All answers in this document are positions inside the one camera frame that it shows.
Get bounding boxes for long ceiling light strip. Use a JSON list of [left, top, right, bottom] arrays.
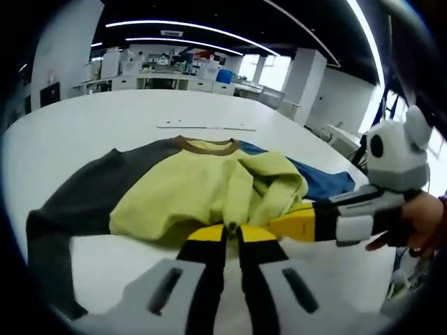
[[104, 19, 281, 57], [343, 0, 387, 85], [124, 36, 245, 57]]

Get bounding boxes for white cabinet row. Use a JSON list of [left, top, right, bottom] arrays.
[[72, 68, 239, 97]]

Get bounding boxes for black square object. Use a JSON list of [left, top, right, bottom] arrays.
[[38, 81, 61, 107]]

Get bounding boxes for yellow grey blue garment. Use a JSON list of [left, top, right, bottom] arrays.
[[26, 135, 358, 322]]

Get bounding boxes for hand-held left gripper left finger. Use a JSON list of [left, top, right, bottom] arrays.
[[85, 225, 228, 335]]

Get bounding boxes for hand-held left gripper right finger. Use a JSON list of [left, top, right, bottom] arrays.
[[239, 225, 392, 335]]

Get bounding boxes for blue bin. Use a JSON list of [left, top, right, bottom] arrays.
[[217, 68, 235, 85]]

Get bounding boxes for white square pillar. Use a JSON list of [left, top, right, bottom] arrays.
[[30, 0, 105, 113], [279, 47, 328, 121]]

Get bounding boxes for person's right hand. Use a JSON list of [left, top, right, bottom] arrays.
[[365, 191, 447, 258]]

